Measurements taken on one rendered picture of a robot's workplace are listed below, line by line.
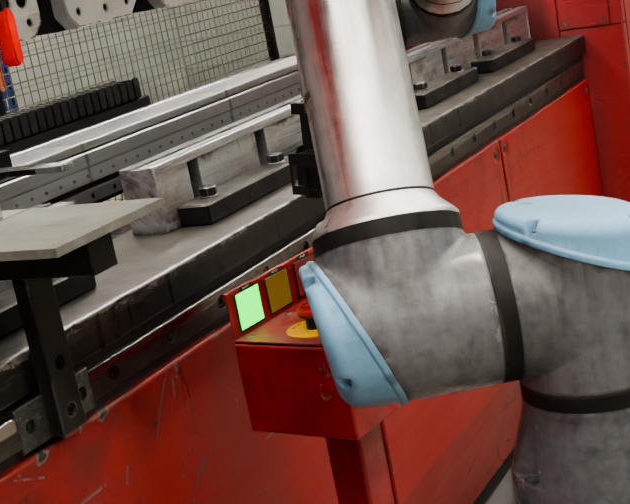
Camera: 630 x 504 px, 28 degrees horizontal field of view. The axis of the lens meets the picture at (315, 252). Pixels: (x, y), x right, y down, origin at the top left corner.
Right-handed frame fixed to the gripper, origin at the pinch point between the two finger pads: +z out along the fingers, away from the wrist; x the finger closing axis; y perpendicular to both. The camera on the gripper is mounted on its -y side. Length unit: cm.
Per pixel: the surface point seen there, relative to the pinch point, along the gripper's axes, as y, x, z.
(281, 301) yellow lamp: 9.7, 5.2, 5.1
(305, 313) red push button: 1.3, 11.8, 3.5
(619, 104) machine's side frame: 34, -173, 18
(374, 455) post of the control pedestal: -2.0, 5.3, 24.6
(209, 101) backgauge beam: 66, -54, -8
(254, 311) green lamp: 9.7, 10.8, 4.5
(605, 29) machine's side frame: 36, -173, -1
